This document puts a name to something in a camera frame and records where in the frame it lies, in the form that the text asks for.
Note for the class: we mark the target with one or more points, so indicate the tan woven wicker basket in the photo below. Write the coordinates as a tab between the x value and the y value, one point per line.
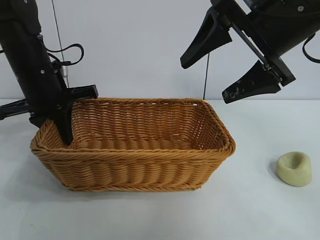
130	165

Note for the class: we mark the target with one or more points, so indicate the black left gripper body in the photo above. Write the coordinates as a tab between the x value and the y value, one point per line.
32	70

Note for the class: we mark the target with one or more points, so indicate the pale yellow egg yolk pastry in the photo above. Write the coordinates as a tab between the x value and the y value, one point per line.
295	172

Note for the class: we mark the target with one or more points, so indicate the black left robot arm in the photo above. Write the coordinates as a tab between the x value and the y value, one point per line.
17	11

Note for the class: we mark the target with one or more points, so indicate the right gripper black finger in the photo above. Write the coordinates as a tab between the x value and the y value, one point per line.
207	40

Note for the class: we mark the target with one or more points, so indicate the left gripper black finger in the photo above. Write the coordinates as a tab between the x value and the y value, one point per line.
65	125
37	121

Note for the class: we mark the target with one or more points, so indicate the right gripper scuffed finger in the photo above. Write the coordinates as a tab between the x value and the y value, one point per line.
252	86

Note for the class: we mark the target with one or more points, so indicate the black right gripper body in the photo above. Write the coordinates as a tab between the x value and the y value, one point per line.
275	25

